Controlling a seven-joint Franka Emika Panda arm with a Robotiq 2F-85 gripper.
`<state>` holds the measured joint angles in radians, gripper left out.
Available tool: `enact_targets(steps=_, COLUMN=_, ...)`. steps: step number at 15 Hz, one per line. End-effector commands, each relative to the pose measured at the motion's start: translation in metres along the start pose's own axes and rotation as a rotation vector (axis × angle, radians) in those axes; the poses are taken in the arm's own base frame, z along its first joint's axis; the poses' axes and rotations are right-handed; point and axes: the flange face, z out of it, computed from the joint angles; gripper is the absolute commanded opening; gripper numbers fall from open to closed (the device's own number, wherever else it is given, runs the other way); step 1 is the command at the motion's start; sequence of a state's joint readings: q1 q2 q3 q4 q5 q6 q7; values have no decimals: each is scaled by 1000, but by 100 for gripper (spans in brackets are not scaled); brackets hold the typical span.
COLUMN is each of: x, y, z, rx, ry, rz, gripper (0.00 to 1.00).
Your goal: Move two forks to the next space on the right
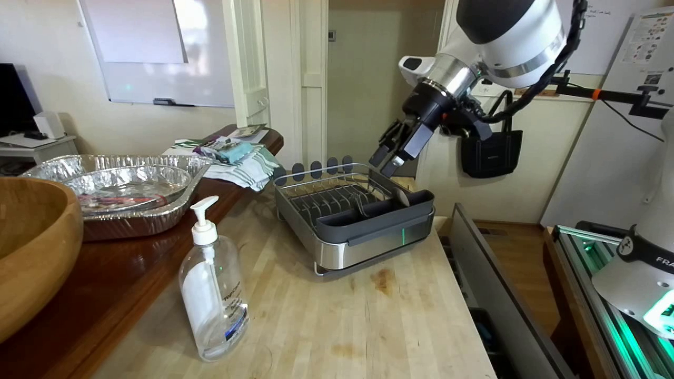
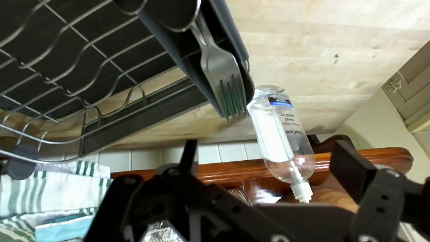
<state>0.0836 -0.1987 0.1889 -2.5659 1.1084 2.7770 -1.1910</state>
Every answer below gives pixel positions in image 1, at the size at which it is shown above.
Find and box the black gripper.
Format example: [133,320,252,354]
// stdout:
[369,83,452,177]

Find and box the silver metal spoon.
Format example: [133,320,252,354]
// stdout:
[394,184,413,212]

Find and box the grey dish rack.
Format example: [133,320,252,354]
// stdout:
[272,157,438,282]

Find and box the black hanging bag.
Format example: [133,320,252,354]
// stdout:
[459,92,526,181]

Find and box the white leaning panel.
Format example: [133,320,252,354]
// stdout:
[536,6,674,232]

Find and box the black rod with orange clamps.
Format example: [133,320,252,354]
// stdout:
[549,72,670,120]

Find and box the black whiteboard marker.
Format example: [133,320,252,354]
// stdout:
[152,98,200,110]

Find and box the clear hand sanitizer pump bottle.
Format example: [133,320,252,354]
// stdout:
[177,194,252,364]

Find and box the aluminium foil tray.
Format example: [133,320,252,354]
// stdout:
[21,152,215,242]

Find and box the dark wooden table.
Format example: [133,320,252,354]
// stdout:
[0,125,286,379]

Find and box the large wooden bowl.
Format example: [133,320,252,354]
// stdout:
[0,175,86,345]

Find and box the black computer monitor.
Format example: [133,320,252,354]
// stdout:
[0,62,46,141]

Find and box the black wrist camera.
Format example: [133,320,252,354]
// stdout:
[447,104,495,143]

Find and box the wall whiteboard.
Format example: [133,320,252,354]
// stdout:
[77,0,238,113]

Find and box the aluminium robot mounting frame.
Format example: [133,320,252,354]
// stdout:
[549,221,674,379]

